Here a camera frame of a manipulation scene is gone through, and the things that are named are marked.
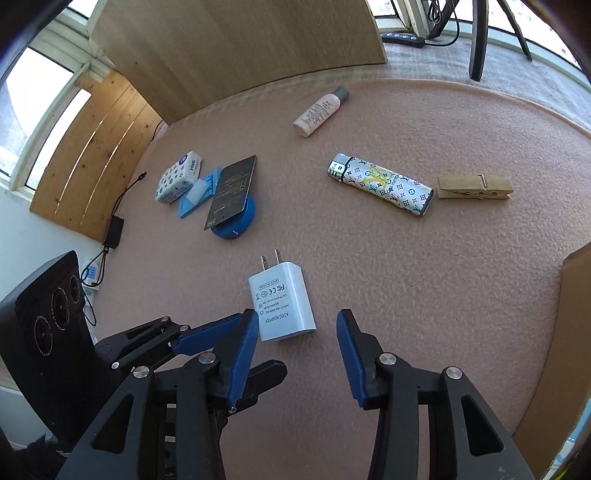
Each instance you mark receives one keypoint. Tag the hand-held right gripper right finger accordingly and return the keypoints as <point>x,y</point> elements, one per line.
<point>353,360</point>

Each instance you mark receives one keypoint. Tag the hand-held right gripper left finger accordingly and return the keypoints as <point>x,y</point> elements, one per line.
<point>242,360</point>

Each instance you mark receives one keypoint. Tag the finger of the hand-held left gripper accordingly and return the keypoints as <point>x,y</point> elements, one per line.
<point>207,334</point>
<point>268,378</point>

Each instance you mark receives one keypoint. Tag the white charger adapter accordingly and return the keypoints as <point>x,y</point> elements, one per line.
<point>281,300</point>

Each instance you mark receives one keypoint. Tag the blue phone stand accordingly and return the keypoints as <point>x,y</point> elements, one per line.
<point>189,205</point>

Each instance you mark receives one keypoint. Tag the wooden clothespin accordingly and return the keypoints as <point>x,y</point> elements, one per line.
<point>475,187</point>

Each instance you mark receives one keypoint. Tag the cardboard box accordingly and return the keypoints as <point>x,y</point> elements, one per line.
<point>568,346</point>

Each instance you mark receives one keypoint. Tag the white power strip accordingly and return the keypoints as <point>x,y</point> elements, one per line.
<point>91,275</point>

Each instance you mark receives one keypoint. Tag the blue round case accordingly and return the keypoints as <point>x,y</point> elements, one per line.
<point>240,224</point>

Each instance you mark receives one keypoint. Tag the black power adapter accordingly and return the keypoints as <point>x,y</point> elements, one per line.
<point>113,230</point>

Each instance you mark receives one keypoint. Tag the black flat power bank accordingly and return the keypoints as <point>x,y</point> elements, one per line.
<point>231,194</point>

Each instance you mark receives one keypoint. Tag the dotted tissue pack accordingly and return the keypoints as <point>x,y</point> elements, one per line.
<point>178,177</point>

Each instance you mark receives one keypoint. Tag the pine wood board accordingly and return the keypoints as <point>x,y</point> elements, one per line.
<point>92,161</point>

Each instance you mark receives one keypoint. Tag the patterned lighter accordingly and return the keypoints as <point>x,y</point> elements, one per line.
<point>383,184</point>

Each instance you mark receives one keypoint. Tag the small white bottle grey cap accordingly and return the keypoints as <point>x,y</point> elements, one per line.
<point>318,113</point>

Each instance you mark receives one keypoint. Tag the light oak board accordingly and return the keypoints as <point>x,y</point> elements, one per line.
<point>231,46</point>

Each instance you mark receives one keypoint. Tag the black power strip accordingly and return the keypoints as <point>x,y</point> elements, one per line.
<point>401,39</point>

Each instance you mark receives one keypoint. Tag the white window frame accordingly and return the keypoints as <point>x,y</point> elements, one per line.
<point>99,64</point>

